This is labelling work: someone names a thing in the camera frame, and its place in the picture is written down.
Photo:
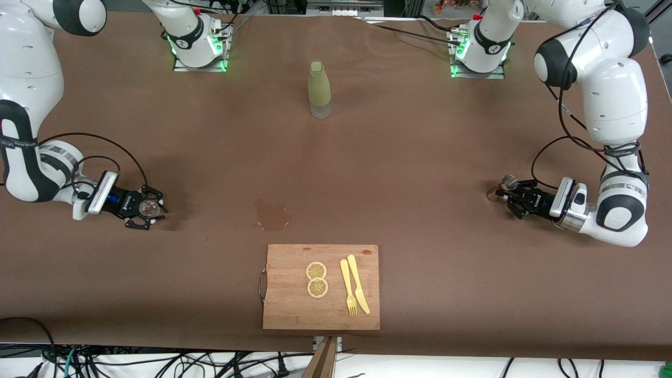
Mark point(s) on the lemon slice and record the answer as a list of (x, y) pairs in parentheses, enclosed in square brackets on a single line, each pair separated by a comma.
[(316, 271), (317, 288)]

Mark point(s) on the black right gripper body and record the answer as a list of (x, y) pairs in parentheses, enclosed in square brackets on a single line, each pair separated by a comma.
[(119, 202)]

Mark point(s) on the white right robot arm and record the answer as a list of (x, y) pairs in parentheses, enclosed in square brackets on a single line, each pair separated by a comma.
[(26, 63)]

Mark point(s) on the wooden post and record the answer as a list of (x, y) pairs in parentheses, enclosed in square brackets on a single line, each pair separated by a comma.
[(321, 362)]

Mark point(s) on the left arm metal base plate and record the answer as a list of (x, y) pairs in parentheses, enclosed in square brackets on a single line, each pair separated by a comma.
[(472, 75)]

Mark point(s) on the brown tablecloth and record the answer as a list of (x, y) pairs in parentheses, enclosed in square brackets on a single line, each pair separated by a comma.
[(420, 157)]

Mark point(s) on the wooden cutting board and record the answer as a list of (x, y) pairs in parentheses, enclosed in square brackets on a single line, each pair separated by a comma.
[(286, 310)]

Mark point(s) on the metal jigger measuring cup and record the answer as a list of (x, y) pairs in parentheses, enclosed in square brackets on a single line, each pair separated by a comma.
[(508, 182)]

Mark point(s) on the small green object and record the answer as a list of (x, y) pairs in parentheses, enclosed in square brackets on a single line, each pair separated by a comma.
[(668, 370)]

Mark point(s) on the spilled liquid puddle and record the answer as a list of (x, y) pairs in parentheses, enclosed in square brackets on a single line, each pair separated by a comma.
[(273, 215)]

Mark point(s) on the aluminium frame profile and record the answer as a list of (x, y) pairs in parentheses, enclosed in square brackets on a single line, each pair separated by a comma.
[(643, 26)]

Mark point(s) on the yellow plastic fork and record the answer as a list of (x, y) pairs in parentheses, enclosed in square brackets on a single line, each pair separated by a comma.
[(346, 283)]

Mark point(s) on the metal post bracket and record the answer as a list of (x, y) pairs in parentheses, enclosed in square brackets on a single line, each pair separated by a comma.
[(339, 342)]

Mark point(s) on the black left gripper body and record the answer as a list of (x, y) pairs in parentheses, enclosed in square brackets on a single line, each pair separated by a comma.
[(539, 201)]

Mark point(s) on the green bottle with clear base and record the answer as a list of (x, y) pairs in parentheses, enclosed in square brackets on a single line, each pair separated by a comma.
[(319, 89)]

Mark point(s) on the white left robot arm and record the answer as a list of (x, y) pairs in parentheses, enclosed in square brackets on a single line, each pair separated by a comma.
[(614, 94)]

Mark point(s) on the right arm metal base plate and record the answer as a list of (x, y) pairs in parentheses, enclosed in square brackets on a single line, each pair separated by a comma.
[(199, 69)]

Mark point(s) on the yellow plastic knife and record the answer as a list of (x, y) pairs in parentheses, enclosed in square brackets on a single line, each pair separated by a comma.
[(357, 283)]

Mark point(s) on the grey power strip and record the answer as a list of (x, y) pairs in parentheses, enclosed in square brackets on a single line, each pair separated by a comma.
[(344, 8)]

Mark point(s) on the small clear glass cup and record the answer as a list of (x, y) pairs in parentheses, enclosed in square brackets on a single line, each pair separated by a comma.
[(149, 208)]

